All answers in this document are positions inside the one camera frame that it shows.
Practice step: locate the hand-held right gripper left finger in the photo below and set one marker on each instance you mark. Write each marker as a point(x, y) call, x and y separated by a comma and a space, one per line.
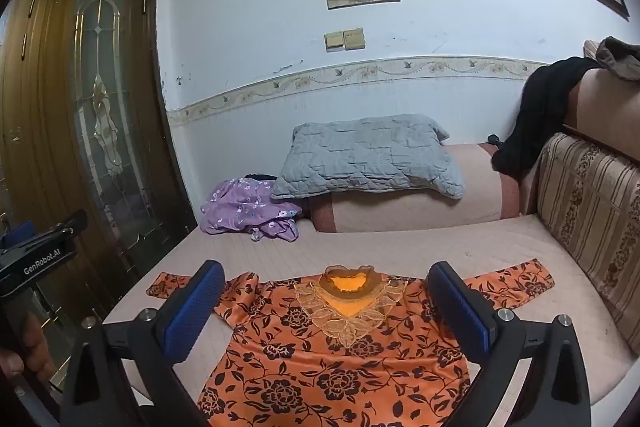
point(192, 307)

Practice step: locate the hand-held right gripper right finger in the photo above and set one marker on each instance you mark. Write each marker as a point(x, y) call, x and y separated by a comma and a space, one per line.
point(457, 307)

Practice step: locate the orange black floral blouse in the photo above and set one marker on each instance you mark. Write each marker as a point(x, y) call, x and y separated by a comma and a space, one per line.
point(325, 367)

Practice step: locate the person's left hand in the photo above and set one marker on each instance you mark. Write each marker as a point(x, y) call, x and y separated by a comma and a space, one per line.
point(32, 342)

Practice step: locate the purple floral garment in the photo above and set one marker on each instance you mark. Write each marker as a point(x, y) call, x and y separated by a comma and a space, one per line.
point(240, 207)

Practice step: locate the wooden door with glass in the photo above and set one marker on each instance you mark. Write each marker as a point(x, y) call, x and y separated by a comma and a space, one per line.
point(50, 107)

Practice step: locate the striped sofa back cushion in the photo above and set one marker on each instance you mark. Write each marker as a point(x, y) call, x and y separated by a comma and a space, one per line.
point(590, 217)

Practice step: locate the small black object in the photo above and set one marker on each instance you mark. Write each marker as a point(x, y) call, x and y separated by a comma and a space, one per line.
point(495, 140)

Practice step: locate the grey quilted pillow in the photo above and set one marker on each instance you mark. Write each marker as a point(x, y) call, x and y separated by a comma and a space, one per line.
point(365, 157)

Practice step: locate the black garment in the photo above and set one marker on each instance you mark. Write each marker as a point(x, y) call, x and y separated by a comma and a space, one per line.
point(535, 117)

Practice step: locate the grey-brown garment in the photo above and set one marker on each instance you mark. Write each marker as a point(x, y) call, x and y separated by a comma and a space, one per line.
point(620, 57)

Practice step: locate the beige wall switch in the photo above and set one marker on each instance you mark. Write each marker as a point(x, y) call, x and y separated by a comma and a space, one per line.
point(333, 42)
point(354, 38)

